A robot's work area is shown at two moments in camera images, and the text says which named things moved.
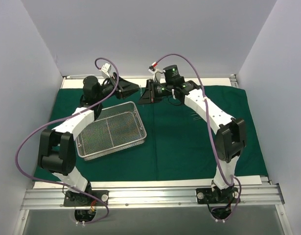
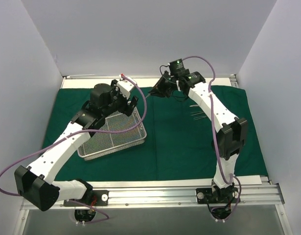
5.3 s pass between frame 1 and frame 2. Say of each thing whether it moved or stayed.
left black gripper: moved
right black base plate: stayed
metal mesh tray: stayed
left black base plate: stayed
